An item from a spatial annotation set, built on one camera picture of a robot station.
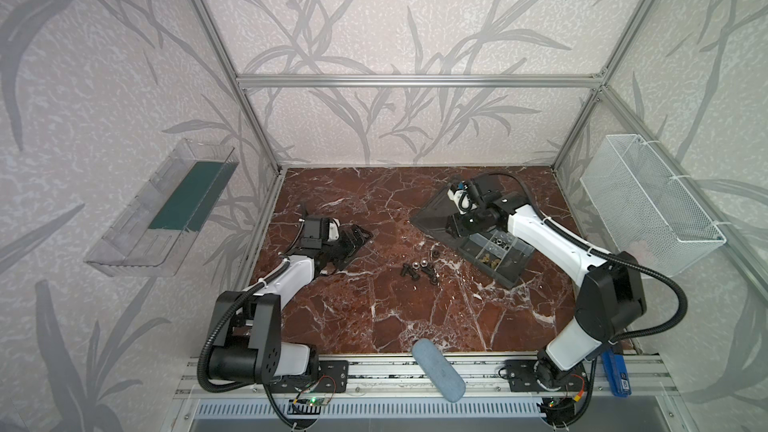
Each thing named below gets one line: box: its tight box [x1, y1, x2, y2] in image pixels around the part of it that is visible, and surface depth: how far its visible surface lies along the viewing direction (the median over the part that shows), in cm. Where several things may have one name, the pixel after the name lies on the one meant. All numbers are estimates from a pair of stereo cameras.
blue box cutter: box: [602, 350, 632, 398], surface depth 74 cm
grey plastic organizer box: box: [410, 188, 536, 289], surface depth 95 cm
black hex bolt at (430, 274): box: [421, 267, 438, 285], surface depth 93 cm
